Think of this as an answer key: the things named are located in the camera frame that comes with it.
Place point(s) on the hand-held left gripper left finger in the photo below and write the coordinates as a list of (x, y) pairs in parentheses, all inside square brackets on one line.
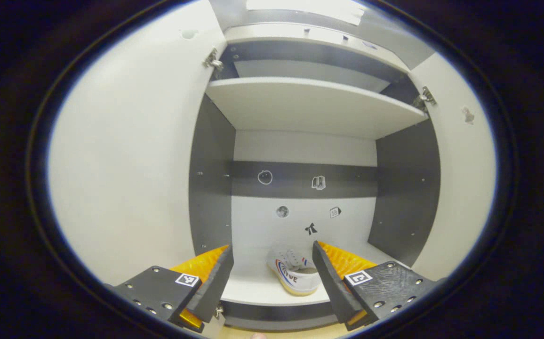
[(218, 282)]

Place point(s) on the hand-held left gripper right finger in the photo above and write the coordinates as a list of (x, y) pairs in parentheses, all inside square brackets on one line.
[(328, 282)]

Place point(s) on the white canvas shoe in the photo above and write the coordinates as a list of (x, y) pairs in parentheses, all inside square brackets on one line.
[(295, 280)]

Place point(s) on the grey shoe cabinet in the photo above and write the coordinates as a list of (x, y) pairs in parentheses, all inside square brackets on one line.
[(309, 103)]

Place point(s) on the metal door hinge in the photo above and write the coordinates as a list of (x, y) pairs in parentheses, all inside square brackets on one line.
[(213, 60), (218, 312), (425, 96)]

